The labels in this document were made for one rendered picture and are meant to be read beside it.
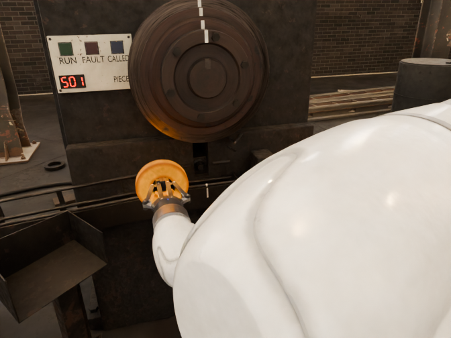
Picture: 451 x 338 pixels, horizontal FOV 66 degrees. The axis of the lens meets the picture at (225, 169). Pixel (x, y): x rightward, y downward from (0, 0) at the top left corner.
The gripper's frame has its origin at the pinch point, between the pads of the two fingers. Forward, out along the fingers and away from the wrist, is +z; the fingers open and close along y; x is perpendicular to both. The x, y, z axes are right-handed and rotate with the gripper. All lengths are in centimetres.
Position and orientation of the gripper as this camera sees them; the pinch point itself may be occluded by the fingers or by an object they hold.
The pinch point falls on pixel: (162, 180)
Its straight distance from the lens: 105.9
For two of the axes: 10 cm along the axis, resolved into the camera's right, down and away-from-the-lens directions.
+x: -0.1, -8.9, -4.5
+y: 9.6, -1.2, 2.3
